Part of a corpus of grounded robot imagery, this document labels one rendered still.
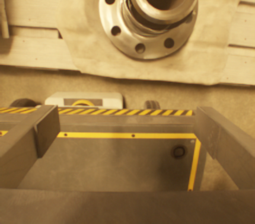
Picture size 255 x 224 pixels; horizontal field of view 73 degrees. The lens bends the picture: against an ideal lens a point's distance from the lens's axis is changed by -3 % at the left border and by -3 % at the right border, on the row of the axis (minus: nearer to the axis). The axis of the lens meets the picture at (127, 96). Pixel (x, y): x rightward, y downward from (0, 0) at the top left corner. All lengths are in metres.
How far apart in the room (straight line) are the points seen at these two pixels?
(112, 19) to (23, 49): 0.29
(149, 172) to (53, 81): 0.50
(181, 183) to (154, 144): 0.14
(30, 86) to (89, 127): 0.44
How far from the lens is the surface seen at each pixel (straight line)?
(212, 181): 1.05
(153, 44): 0.50
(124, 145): 0.44
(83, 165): 0.49
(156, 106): 0.62
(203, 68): 0.59
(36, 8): 0.61
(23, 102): 0.72
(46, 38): 0.60
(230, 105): 0.87
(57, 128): 0.16
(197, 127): 0.16
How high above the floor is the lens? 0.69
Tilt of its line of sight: 73 degrees down
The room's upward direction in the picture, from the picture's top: 177 degrees clockwise
